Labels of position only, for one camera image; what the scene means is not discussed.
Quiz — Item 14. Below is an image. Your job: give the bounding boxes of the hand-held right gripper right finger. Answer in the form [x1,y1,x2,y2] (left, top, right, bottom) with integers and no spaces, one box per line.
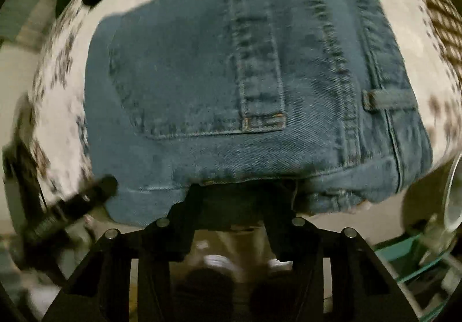
[233,181,419,322]

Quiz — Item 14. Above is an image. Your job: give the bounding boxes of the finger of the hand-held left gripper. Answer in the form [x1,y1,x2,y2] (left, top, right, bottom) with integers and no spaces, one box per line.
[25,175,119,243]

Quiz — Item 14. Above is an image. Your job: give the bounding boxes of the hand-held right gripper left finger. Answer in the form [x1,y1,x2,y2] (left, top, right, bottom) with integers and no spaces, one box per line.
[43,183,233,322]

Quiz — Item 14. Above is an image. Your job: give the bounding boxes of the light blue denim pants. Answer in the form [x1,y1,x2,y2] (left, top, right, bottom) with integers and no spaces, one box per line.
[84,0,434,227]

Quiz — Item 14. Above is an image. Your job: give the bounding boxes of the person's left grey slipper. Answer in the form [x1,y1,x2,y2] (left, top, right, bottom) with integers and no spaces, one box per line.
[202,253,235,272]

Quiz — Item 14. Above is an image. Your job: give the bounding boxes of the teal metal stool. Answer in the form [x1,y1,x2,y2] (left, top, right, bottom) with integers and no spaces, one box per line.
[373,235,462,322]

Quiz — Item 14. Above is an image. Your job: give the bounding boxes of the white floor fan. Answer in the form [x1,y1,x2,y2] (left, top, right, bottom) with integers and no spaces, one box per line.
[404,152,462,258]

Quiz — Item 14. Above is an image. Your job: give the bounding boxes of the floral bed blanket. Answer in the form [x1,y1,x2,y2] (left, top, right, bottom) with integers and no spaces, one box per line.
[27,0,462,229]

